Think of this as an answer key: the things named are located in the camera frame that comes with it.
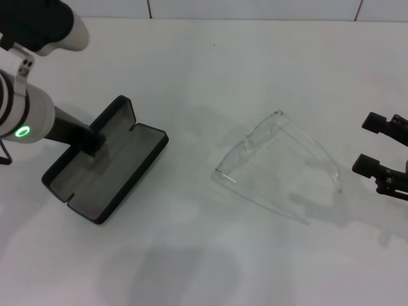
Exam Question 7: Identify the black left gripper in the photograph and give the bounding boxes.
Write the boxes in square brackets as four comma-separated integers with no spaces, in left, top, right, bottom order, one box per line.
[43,106,108,157]

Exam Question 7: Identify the black glasses case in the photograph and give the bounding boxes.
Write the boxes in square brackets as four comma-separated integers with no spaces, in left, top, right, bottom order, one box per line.
[41,94,170,226]

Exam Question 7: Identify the clear plastic glasses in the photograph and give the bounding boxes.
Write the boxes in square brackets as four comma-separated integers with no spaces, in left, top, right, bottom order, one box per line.
[212,110,344,226]

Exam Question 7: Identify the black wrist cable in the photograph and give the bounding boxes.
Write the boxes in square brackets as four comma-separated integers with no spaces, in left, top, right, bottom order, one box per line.
[0,139,13,166]

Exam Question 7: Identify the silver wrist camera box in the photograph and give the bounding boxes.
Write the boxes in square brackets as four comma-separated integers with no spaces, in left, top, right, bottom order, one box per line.
[0,0,91,57]

